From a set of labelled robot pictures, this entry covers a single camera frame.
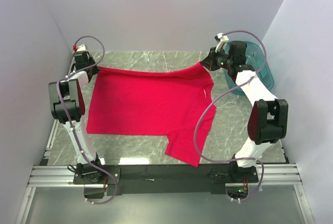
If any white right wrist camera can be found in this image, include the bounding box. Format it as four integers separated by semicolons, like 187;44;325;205
214;33;229;53

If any red t shirt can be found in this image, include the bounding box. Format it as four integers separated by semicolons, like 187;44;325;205
86;64;216;167

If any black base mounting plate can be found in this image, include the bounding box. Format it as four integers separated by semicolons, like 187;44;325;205
67;163;259;199

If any teal plastic bin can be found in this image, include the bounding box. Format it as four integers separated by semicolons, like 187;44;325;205
224;41;274;90

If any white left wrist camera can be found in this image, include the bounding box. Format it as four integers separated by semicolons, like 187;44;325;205
73;44;87;52

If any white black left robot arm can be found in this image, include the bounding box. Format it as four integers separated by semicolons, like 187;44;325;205
48;46;104;184

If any aluminium front rail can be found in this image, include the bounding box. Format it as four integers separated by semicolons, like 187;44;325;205
27;164;302;188

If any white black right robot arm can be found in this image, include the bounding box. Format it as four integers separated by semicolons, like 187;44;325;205
201;41;288;182

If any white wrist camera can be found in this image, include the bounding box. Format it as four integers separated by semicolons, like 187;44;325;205
214;33;229;53
73;44;87;52

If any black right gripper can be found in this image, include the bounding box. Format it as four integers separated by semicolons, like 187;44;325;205
201;46;233;71

